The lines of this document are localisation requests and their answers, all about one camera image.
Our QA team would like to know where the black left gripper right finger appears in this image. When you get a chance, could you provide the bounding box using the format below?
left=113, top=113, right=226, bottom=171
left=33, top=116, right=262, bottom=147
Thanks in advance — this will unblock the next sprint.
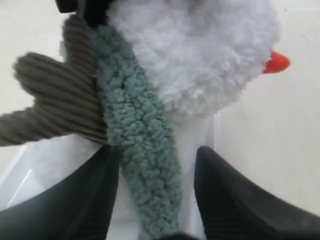
left=194, top=146, right=320, bottom=240

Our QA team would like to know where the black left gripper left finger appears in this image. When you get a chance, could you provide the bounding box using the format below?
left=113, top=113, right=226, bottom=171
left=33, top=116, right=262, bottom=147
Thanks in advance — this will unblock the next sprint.
left=0, top=146, right=121, bottom=240

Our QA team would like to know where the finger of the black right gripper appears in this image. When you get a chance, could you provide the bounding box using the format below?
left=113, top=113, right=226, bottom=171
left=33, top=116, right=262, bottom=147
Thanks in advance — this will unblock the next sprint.
left=55, top=0, right=113, bottom=27

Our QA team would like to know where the green fluffy scarf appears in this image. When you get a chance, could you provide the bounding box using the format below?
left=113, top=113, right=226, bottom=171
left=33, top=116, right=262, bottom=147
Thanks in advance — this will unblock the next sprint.
left=91, top=25, right=183, bottom=239

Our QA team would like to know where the white plush snowman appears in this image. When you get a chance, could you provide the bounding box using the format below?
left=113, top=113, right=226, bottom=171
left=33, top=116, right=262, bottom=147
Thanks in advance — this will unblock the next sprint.
left=0, top=0, right=291, bottom=147

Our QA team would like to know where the clear plastic stand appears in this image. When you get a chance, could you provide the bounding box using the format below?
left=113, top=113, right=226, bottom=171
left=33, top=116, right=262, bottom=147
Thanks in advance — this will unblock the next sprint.
left=0, top=135, right=101, bottom=210

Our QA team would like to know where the white plastic tray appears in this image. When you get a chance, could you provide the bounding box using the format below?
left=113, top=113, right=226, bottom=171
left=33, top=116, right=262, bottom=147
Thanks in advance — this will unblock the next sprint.
left=0, top=109, right=223, bottom=240

